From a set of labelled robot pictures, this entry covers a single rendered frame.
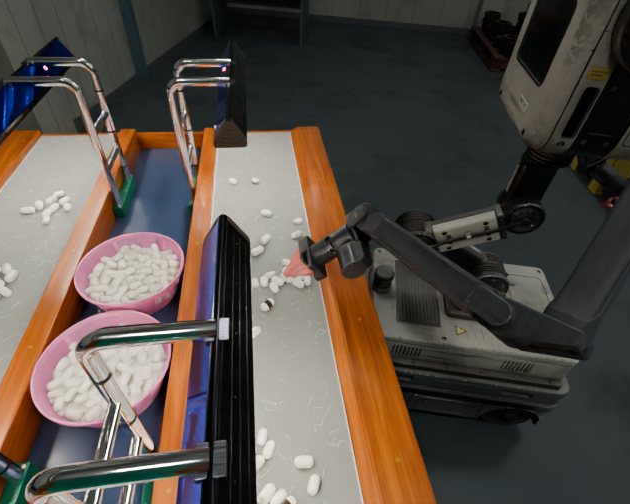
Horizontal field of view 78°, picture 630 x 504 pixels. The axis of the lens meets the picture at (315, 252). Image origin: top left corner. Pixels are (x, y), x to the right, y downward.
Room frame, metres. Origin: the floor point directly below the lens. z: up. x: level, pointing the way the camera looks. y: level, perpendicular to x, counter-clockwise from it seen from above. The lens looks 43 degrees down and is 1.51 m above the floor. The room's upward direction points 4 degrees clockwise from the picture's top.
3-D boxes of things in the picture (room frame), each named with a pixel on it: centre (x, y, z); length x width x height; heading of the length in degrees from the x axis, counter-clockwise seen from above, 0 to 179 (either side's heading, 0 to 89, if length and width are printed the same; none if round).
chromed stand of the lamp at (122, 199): (1.06, 0.75, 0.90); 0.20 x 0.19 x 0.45; 11
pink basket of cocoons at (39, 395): (0.41, 0.42, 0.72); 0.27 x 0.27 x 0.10
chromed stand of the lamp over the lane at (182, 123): (1.14, 0.36, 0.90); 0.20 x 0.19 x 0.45; 11
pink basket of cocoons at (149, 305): (0.68, 0.48, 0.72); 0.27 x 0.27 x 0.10
